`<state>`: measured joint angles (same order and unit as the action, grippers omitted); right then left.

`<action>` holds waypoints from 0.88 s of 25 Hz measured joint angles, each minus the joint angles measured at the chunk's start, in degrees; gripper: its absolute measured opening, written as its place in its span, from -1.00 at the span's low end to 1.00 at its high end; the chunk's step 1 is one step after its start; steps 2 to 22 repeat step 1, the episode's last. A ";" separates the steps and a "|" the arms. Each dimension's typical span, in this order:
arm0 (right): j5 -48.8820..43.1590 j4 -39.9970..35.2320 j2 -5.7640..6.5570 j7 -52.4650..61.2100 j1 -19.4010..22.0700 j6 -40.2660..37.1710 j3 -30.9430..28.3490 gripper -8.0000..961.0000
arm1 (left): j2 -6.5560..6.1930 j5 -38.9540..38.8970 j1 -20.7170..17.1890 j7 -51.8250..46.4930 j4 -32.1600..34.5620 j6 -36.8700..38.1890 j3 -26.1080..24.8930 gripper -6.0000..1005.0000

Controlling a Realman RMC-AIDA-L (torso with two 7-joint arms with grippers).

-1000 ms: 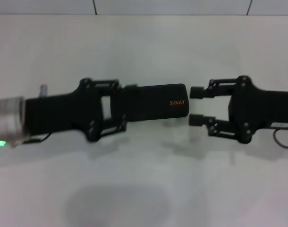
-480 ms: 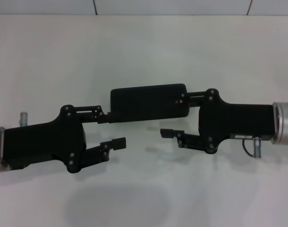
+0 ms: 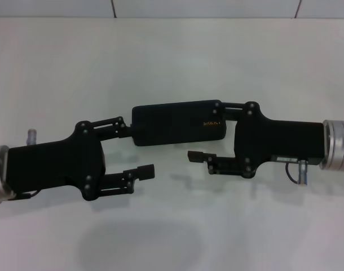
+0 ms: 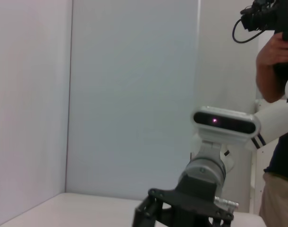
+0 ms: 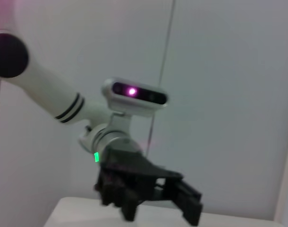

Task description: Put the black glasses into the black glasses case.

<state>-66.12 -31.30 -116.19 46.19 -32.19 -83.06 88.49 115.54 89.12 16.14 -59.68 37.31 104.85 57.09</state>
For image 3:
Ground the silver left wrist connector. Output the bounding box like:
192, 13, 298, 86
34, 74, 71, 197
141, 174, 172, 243
26, 129, 38, 145

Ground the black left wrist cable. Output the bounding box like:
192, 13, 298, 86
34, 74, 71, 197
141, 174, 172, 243
7, 190, 41, 200

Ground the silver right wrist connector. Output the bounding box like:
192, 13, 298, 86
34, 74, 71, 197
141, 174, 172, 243
297, 159, 308, 186

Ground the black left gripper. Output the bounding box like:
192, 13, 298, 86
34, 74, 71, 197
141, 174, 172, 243
7, 116, 156, 202

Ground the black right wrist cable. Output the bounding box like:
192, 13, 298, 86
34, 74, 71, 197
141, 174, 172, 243
284, 163, 300, 185

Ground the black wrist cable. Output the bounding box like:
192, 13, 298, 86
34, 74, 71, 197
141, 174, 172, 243
7, 190, 41, 200
284, 163, 300, 185

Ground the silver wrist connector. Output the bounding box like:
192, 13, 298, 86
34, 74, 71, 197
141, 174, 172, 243
26, 129, 38, 145
297, 159, 308, 186

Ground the black glasses case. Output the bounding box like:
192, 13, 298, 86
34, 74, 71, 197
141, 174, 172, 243
131, 99, 227, 147

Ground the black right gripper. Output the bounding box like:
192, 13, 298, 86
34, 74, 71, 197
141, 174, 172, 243
187, 100, 327, 180

